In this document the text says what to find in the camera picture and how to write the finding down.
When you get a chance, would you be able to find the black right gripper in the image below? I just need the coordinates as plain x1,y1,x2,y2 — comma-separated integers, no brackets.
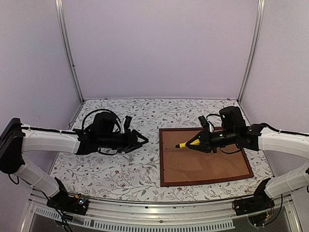
186,127,238,153

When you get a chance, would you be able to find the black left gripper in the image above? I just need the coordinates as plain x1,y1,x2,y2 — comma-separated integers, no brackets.
98,129,149,154

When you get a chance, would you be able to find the yellow handled screwdriver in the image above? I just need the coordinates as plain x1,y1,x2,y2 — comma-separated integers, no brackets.
166,139,200,149

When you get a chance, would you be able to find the red-brown wooden picture frame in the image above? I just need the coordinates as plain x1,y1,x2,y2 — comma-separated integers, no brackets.
159,128,254,187

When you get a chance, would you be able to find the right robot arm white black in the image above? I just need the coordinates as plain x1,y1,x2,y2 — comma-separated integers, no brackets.
176,106,309,211

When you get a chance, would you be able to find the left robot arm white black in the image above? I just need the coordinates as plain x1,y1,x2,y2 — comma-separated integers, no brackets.
0,109,149,210

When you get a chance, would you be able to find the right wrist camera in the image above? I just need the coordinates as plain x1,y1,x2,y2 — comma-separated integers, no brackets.
198,116,214,132

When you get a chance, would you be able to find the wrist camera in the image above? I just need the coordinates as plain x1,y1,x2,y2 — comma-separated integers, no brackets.
198,116,214,132
121,116,132,133

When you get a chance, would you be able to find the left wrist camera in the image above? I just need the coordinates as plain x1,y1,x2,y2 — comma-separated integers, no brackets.
121,116,132,133

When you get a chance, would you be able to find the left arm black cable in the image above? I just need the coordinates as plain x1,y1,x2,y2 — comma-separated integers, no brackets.
82,109,123,132

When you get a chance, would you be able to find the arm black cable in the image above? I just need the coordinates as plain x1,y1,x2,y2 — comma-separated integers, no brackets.
206,113,309,136
82,109,123,132

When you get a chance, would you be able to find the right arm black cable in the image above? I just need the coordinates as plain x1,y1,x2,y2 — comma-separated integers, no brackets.
206,113,309,136

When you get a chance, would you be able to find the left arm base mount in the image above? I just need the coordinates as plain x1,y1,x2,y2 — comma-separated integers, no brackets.
46,191,89,216

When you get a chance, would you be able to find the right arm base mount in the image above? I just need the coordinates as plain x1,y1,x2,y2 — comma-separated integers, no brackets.
232,194,275,216

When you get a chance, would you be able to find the right aluminium corner post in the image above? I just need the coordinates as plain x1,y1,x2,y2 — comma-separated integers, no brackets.
237,0,265,105

